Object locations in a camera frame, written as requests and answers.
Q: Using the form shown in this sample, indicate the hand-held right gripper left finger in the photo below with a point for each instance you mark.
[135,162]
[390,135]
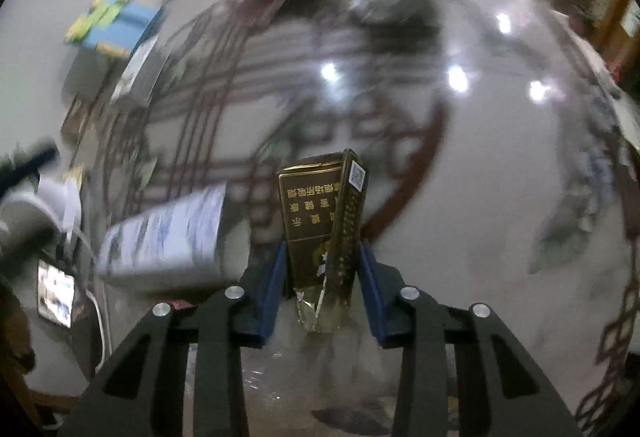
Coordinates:
[272,297]

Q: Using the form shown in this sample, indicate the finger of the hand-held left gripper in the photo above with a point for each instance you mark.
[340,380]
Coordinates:
[30,164]

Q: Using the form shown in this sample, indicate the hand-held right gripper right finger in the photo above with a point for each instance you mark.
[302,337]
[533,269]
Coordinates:
[372,302]

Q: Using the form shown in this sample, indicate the gold cigarette box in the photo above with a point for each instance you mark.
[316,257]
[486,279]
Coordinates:
[310,212]

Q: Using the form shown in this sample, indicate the pale blue printed box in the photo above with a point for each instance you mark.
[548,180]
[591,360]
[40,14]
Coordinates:
[160,237]

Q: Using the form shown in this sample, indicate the smartphone with lit screen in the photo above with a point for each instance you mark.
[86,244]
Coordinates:
[55,292]

